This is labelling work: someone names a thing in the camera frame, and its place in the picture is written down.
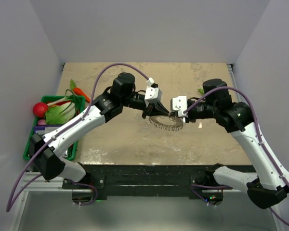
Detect metal disc with keyrings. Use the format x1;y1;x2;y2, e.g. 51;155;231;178
149;116;184;131

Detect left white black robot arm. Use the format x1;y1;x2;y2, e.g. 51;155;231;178
29;73;170;189

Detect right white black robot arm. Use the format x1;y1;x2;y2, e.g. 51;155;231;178
178;79;289;209

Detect white toy vegetable green leaves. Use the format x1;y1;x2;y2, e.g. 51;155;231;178
198;89;205;95

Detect orange toy carrot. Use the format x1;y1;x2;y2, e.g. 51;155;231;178
70;80;91;103

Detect toy bok choy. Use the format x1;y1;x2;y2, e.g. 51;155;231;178
45;89;81;125

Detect green plastic crate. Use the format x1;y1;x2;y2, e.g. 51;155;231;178
23;95;85;161

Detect purple box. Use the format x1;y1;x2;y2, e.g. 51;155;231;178
33;125;60;136

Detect pink toy onion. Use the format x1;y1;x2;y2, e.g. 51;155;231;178
37;119;47;126

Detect red toy radish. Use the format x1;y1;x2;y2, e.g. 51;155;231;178
32;102;49;118

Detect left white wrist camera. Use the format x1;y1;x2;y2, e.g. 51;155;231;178
144;86;162;104

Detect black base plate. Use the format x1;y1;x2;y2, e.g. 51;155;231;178
62;165;229;202

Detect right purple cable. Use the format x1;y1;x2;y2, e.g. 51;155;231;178
183;86;289;229

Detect purple cable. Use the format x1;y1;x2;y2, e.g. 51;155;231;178
183;86;289;229
6;63;157;213

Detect aluminium rail frame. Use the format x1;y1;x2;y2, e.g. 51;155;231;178
8;172;92;231

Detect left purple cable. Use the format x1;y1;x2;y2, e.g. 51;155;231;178
6;63;157;213

